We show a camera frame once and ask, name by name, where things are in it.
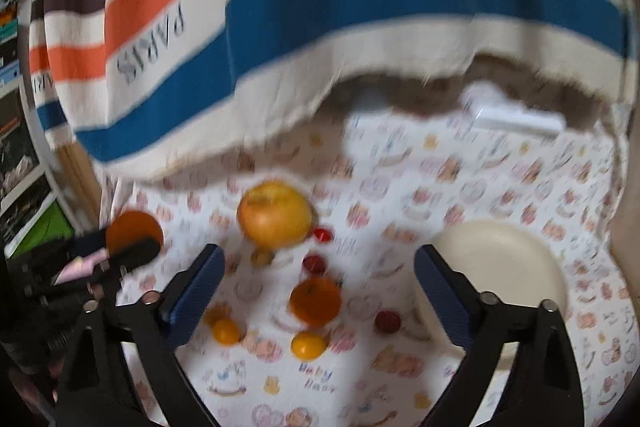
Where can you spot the white remote control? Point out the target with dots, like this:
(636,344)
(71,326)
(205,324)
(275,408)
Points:
(489,107)

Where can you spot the brown longan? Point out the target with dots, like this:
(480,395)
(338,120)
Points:
(261,258)
(215,313)

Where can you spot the large orange mandarin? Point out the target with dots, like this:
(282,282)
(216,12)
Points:
(130,228)

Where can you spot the baby bear print sheet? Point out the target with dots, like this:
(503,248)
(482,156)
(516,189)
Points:
(385,183)

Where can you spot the yellow cherry tomato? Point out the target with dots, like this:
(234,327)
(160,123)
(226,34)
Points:
(308,345)
(226,332)

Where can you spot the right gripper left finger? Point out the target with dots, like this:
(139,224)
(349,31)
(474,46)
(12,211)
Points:
(96,387)

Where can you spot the cream round plate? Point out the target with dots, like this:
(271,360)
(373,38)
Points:
(508,261)

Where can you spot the striped Paris blanket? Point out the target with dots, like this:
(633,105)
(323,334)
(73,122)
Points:
(146,86)

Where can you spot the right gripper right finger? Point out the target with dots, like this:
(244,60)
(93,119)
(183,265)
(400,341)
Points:
(543,387)

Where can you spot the large yellow apple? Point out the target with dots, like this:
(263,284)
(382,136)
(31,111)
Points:
(274,215)

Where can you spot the brown longan front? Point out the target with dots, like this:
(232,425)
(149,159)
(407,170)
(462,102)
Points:
(215,313)

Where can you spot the red cherry tomato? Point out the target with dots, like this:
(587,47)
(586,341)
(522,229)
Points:
(387,322)
(314,265)
(323,235)

